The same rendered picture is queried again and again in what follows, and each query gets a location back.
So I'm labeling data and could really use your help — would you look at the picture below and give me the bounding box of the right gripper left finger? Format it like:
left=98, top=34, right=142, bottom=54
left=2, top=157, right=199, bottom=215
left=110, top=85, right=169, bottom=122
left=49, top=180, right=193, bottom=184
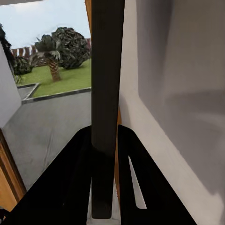
left=0, top=126, right=92, bottom=225

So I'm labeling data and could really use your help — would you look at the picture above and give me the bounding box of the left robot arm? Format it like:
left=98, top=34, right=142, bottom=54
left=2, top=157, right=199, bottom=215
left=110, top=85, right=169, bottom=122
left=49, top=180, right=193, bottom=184
left=0, top=206, right=10, bottom=224

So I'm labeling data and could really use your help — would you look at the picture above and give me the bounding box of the poster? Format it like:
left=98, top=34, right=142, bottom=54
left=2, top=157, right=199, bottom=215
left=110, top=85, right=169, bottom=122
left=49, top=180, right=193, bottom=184
left=91, top=0, right=125, bottom=219

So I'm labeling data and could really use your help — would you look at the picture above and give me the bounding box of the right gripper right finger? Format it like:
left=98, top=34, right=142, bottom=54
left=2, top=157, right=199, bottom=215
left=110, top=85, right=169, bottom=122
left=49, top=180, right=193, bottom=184
left=117, top=125, right=197, bottom=225

